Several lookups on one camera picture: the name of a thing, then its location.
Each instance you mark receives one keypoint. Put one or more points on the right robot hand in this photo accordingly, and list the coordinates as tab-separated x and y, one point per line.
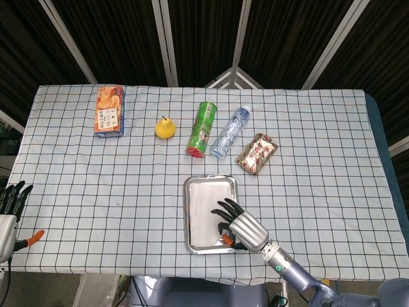
249	228

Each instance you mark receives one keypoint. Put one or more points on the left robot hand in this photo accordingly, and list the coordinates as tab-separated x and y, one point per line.
8	230

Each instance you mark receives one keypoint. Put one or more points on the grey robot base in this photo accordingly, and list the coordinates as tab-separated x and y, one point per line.
198	294

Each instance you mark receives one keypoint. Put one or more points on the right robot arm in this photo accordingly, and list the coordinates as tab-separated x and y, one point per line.
297	272

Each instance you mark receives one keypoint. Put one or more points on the stainless steel tray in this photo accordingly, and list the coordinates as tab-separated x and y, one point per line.
186	224

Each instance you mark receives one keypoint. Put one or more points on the golden foil snack package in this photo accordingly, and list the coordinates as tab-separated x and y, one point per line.
257	153

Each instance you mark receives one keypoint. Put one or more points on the checked white tablecloth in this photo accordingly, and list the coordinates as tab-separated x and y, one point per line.
96	192

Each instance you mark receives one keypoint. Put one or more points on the clear plastic water bottle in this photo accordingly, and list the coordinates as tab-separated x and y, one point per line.
230	132

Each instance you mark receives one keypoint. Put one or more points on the green chip can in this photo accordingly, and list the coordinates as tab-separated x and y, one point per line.
201	131

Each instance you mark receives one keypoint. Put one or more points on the yellow pear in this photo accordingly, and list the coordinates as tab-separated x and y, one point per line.
165	129

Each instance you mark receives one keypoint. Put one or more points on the orange biscuit box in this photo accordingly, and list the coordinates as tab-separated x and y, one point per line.
109	112

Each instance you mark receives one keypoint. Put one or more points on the blue padded table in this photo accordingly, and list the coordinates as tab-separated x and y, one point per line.
383	144

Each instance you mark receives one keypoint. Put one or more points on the dark folding screen panel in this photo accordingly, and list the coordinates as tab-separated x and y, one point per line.
121	38
204	38
390	48
287	38
19	48

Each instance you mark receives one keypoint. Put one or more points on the white metal frame stand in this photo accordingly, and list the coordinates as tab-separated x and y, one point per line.
234	78

